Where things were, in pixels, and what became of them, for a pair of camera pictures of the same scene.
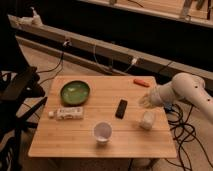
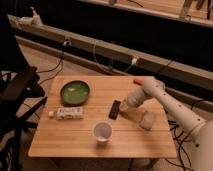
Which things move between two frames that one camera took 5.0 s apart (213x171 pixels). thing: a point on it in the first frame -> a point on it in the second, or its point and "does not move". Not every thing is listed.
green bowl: (74, 92) does not move
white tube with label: (68, 113) does not move
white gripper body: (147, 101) -> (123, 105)
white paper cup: (102, 131) does not move
